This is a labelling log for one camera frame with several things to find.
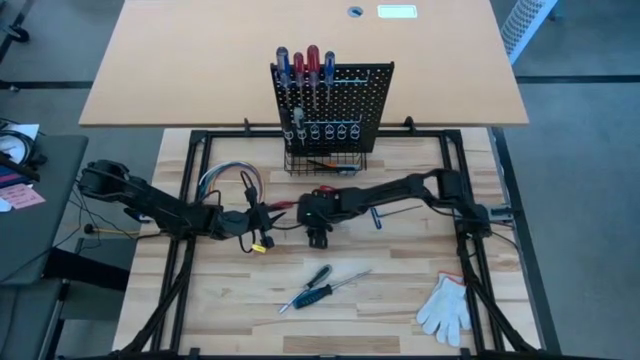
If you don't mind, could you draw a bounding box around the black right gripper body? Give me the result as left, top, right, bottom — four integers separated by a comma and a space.
298, 189, 345, 250

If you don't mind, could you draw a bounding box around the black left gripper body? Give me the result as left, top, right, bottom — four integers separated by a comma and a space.
217, 197, 275, 250

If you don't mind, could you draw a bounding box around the blue T-handle hex key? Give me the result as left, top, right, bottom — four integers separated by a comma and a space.
369, 203, 425, 231

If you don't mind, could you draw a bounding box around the black and grey screwdriver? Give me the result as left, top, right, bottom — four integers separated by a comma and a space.
293, 106, 307, 146
277, 264, 334, 315

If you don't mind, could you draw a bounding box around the blue and black screwdriver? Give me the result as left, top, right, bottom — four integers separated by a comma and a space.
291, 269, 374, 310

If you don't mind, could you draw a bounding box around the large black-handled screwdriver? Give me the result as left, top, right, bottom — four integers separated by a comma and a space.
278, 107, 295, 146

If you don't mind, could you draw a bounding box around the small blue clear screwdriver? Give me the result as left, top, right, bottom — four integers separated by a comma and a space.
323, 50, 337, 104

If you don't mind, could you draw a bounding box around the large blue clear screwdriver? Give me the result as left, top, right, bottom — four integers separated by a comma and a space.
275, 46, 292, 109

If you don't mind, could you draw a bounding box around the small red clear screwdriver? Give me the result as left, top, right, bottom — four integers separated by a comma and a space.
292, 51, 306, 109

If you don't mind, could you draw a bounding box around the large red clear screwdriver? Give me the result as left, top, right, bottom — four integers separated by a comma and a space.
306, 44, 322, 111

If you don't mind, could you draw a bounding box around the black metal pegboard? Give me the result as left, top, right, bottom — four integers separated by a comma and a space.
270, 61, 395, 154

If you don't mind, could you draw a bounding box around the yellow rod with black knob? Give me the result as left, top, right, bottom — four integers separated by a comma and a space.
83, 223, 142, 238

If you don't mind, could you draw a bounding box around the white knit work glove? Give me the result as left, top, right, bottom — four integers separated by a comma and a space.
416, 272, 473, 350

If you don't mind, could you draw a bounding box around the beige wooden desk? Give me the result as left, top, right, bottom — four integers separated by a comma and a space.
78, 0, 530, 127

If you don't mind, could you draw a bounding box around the grey side table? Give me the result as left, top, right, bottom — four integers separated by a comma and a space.
0, 133, 90, 287

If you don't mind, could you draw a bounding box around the white rectangular desk plate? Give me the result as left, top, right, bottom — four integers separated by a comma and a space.
377, 4, 419, 20

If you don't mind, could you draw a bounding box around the pink paper note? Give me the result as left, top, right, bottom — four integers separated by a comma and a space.
0, 182, 47, 211

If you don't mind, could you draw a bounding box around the white paper sheet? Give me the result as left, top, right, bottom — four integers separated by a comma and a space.
0, 123, 41, 166

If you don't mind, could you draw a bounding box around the white perforated panel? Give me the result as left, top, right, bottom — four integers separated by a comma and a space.
499, 0, 560, 65

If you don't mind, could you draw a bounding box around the black chair caster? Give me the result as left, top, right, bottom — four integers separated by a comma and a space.
0, 23, 30, 44

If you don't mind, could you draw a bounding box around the orange-handled tool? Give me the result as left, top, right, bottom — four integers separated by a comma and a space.
322, 160, 360, 174

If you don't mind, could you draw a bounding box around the black wire basket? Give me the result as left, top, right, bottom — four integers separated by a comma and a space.
283, 151, 368, 177

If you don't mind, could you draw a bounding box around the coloured wire bundle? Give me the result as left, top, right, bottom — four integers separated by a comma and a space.
197, 160, 265, 201

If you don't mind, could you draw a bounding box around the black aluminium table frame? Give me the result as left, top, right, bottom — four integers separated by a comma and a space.
114, 128, 546, 360

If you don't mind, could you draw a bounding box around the silver ring hook rail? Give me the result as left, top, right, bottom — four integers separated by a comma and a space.
281, 115, 363, 141

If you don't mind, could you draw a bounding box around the black device with cable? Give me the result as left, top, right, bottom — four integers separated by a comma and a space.
0, 128, 50, 184

